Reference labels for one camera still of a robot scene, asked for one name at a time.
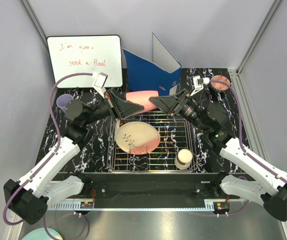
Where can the beige brown cup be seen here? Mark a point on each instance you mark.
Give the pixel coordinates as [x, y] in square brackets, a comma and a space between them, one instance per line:
[183, 159]

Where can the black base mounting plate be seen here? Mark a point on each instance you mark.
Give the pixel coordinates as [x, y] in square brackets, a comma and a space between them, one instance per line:
[153, 190]

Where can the wire dish rack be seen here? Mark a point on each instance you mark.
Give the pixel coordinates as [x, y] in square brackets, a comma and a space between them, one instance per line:
[176, 134]

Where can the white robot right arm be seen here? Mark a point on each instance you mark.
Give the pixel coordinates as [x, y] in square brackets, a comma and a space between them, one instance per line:
[269, 185]

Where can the whiteboard with red writing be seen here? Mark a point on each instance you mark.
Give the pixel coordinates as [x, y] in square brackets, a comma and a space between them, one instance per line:
[87, 54]

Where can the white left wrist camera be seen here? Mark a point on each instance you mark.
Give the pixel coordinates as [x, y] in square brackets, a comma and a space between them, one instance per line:
[99, 80]

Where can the red blue patterned bowl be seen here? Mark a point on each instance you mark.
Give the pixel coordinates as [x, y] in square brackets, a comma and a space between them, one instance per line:
[219, 83]

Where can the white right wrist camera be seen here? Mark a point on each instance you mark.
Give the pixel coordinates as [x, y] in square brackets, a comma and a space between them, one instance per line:
[199, 83]

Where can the blue ring binder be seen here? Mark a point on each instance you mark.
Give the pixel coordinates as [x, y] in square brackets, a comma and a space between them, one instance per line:
[162, 74]

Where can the pink beige plate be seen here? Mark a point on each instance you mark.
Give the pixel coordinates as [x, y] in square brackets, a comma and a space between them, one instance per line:
[137, 138]

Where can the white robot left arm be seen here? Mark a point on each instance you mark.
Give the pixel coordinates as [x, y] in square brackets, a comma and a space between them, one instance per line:
[30, 196]

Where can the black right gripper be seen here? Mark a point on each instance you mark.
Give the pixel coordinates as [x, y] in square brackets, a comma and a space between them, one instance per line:
[173, 104]

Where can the light blue plate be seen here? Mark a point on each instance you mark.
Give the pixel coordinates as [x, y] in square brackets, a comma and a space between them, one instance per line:
[40, 234]

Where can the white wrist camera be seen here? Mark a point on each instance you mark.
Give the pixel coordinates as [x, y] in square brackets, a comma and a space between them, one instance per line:
[99, 80]
[199, 83]

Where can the lavender cup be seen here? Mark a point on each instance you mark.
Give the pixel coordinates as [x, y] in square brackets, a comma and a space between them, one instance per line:
[63, 100]

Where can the pink cup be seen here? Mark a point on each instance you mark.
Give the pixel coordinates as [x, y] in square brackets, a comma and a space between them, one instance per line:
[142, 98]

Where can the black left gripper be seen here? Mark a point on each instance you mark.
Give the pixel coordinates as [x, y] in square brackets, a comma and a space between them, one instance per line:
[119, 107]

